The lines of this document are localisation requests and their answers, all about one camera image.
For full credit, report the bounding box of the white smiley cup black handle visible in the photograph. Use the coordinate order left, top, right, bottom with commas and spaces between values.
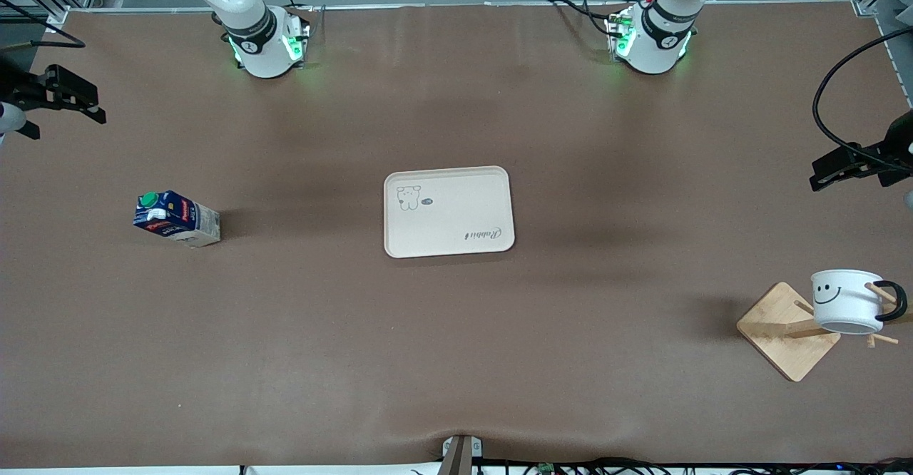
811, 269, 909, 336

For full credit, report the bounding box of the wooden cup rack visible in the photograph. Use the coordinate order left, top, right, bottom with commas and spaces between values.
736, 281, 913, 383

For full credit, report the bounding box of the cream plastic tray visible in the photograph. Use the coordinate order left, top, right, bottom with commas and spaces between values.
384, 166, 516, 259

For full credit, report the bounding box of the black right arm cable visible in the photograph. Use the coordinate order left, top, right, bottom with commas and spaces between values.
0, 0, 86, 50

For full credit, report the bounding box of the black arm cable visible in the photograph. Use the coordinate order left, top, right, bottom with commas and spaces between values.
813, 27, 913, 173
0, 0, 86, 50

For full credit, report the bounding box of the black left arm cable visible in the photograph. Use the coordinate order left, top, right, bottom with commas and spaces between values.
813, 27, 913, 173

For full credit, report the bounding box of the aluminium frame corner bracket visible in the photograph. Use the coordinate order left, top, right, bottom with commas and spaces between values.
855, 0, 913, 48

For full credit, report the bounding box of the black left base cable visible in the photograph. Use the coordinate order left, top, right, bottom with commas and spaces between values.
548, 0, 628, 37

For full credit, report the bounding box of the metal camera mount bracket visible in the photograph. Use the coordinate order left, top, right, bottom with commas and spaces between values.
442, 434, 484, 475

